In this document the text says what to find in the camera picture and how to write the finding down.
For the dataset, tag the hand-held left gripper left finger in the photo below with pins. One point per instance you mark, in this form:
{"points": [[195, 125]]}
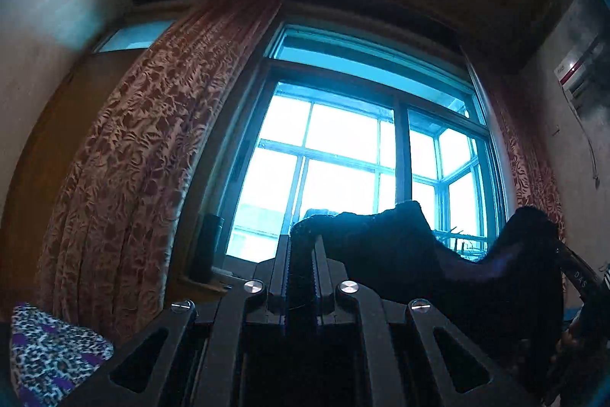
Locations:
{"points": [[285, 273]]}

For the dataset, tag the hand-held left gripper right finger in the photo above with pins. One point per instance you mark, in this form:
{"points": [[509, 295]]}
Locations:
{"points": [[320, 273]]}

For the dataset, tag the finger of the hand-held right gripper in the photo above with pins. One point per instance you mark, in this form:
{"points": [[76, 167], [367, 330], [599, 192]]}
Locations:
{"points": [[564, 257]]}

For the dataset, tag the dark purple garment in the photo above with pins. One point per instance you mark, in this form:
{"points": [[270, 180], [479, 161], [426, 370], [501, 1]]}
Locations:
{"points": [[405, 254]]}

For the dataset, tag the person's right hand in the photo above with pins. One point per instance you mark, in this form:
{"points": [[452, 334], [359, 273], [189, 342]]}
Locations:
{"points": [[564, 347]]}

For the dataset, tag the dark speaker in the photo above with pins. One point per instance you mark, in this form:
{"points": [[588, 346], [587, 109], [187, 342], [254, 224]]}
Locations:
{"points": [[207, 245]]}

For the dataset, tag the red floral patterned curtain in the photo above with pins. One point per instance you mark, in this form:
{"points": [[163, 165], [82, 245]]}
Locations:
{"points": [[133, 159], [529, 168]]}

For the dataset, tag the leopard print blanket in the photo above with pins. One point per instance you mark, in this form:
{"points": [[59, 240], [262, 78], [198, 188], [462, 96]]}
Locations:
{"points": [[52, 350]]}

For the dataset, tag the wooden wardrobe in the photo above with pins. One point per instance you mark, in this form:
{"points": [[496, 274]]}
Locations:
{"points": [[43, 159]]}

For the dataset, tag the window with metal frame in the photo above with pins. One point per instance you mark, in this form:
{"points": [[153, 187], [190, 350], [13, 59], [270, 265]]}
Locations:
{"points": [[352, 149]]}

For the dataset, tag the white wall air conditioner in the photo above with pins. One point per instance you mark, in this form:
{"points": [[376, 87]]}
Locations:
{"points": [[584, 68]]}

